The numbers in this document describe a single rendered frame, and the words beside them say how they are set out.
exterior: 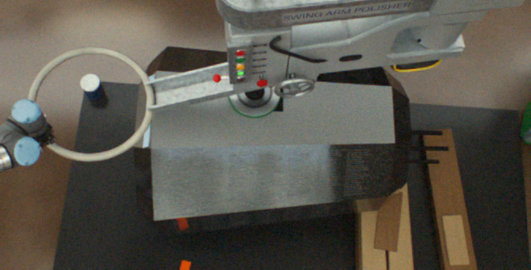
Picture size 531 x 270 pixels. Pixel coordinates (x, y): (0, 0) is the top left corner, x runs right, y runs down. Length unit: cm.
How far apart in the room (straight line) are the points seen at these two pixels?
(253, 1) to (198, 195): 110
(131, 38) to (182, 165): 133
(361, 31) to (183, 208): 112
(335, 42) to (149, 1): 194
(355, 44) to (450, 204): 149
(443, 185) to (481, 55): 87
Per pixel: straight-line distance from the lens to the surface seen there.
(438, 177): 361
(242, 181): 280
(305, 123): 277
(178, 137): 275
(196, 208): 287
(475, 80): 398
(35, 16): 413
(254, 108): 276
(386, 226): 335
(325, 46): 229
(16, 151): 230
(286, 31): 213
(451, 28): 238
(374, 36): 229
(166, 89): 274
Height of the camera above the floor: 343
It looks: 69 degrees down
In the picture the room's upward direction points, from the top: 4 degrees clockwise
